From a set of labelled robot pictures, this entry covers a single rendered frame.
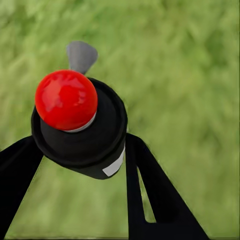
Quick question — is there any pesticide atomizer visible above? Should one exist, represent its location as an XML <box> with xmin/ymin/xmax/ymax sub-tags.
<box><xmin>31</xmin><ymin>41</ymin><xmax>128</xmax><ymax>180</ymax></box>

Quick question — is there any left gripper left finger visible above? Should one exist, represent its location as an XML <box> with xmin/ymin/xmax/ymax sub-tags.
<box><xmin>0</xmin><ymin>135</ymin><xmax>44</xmax><ymax>240</ymax></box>

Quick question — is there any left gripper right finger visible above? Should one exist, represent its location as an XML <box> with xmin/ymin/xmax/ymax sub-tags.
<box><xmin>125</xmin><ymin>133</ymin><xmax>210</xmax><ymax>240</ymax></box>

